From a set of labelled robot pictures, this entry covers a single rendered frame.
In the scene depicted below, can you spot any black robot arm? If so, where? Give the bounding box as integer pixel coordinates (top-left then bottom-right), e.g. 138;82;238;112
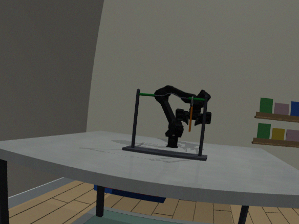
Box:
154;85;211;148

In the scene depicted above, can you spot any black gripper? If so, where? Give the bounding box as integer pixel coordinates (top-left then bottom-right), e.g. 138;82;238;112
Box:
176;108;211;126

